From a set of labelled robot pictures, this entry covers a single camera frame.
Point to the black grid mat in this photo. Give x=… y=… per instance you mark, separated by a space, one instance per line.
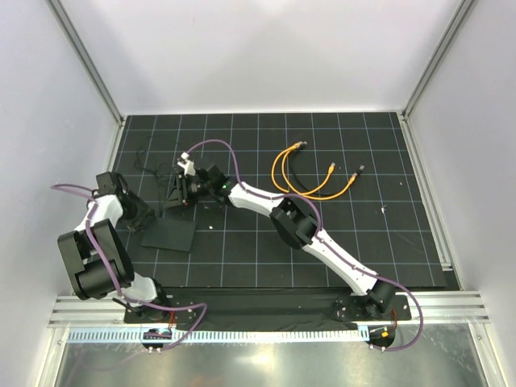
x=373 y=207

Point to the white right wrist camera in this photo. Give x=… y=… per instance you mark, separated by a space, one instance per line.
x=186 y=164

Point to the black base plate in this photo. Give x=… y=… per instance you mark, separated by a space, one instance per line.
x=285 y=309

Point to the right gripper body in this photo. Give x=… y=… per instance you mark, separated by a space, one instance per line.
x=193 y=188

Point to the aluminium frame rail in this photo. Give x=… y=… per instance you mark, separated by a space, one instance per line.
x=435 y=308

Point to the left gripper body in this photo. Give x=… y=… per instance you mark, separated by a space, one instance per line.
x=136 y=214

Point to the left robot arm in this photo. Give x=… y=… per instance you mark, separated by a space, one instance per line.
x=94 y=256

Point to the black network switch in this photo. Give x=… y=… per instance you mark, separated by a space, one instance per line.
x=169 y=234

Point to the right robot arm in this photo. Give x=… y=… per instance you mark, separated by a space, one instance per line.
x=297 y=222

